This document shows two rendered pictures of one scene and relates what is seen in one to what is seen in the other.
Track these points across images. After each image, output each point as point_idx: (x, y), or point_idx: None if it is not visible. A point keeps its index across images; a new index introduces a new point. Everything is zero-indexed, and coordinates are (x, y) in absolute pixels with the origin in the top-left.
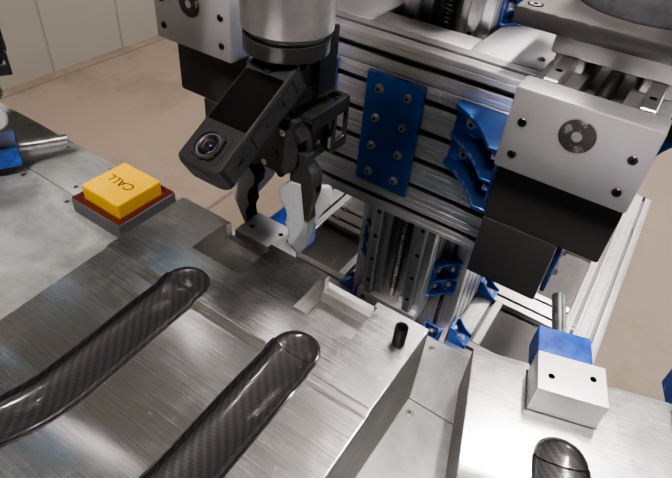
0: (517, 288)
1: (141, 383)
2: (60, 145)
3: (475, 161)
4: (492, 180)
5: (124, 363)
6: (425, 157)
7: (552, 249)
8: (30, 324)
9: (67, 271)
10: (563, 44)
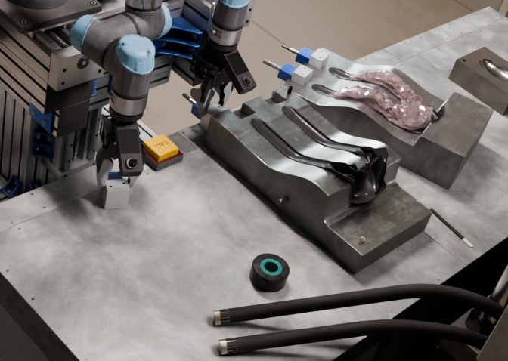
0: None
1: (292, 139)
2: (91, 171)
3: (184, 42)
4: (200, 44)
5: (285, 140)
6: None
7: None
8: (266, 156)
9: (199, 177)
10: None
